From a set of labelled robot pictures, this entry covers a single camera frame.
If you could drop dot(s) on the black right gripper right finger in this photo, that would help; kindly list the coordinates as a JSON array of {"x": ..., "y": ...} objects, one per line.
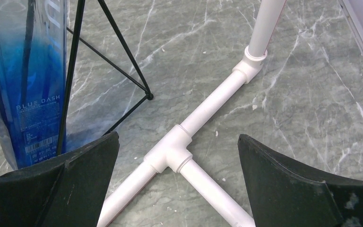
[{"x": 284, "y": 192}]

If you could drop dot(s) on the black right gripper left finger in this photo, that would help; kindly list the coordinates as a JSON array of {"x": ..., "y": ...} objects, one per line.
[{"x": 64, "y": 191}]

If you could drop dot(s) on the blue square glass bottle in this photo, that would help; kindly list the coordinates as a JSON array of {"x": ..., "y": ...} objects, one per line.
[{"x": 32, "y": 79}]

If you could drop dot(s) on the white PVC pipe frame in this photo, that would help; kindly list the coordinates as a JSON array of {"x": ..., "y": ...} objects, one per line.
[{"x": 171, "y": 151}]

